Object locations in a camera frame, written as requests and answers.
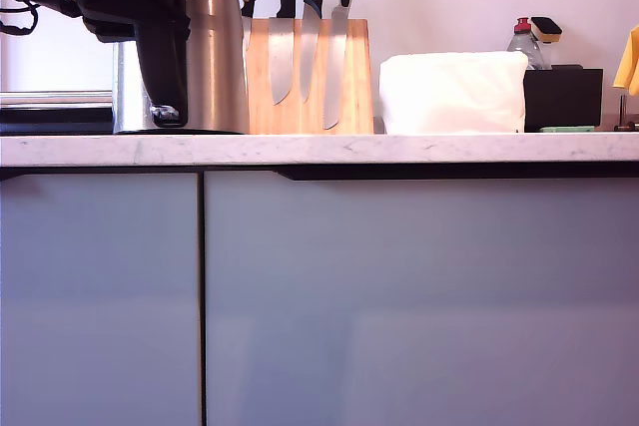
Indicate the black kettle base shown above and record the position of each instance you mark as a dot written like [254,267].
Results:
[209,132]

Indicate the wooden knife block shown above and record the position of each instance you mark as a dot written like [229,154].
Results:
[354,97]

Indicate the narrow grey cabinet door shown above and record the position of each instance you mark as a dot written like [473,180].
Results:
[100,296]

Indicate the clear soap bottle red cap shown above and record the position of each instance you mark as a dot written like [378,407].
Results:
[524,49]

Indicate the black sink caddy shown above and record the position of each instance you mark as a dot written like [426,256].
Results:
[564,102]

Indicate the green sponge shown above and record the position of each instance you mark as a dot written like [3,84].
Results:
[567,129]

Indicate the yellow banana bunch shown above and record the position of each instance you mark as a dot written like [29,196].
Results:
[630,64]

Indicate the wide grey cabinet door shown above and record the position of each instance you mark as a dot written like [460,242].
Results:
[424,296]

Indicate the metal sink tap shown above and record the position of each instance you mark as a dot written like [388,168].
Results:
[622,112]

